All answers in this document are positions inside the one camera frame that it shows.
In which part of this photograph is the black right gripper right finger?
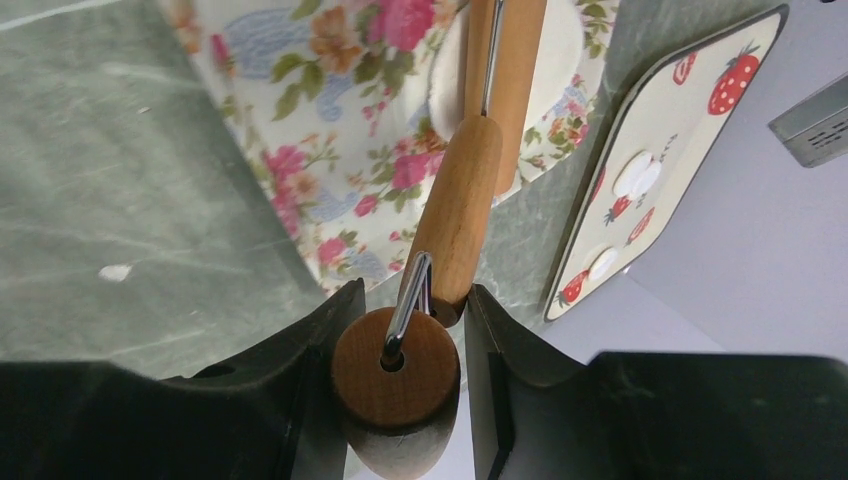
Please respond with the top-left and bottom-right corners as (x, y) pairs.
(464, 285), (847, 479)

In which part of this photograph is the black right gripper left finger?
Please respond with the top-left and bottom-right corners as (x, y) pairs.
(1, 280), (365, 479)

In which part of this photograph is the wooden rolling pin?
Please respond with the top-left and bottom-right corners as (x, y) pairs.
(331, 1), (546, 479)

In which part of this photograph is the floral print tray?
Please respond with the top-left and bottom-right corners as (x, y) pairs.
(155, 0), (622, 296)

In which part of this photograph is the white dough lump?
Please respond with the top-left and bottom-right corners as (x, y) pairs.
(428, 0), (584, 140)

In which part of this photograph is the round white wrapper right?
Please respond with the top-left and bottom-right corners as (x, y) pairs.
(588, 247), (619, 282)

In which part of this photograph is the round white wrapper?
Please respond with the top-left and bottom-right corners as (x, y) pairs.
(588, 247), (619, 282)
(612, 150), (653, 198)
(628, 160), (663, 201)

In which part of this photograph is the round white wrapper left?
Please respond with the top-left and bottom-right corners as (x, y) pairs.
(612, 150), (653, 198)

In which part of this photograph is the round white wrapper middle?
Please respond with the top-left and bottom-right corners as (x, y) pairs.
(628, 160), (663, 201)

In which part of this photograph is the strawberry print tray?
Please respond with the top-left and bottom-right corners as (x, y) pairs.
(544, 3), (790, 322)

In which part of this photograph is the grey metal box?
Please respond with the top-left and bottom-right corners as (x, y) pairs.
(768, 74), (847, 168)

